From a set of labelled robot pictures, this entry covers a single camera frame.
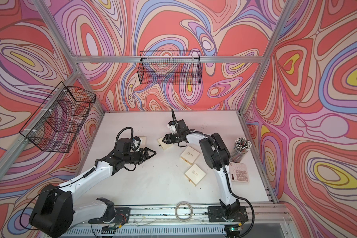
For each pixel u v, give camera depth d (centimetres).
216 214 73
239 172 86
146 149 76
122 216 72
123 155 66
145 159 74
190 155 91
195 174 84
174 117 84
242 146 79
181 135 81
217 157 58
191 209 74
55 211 40
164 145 95
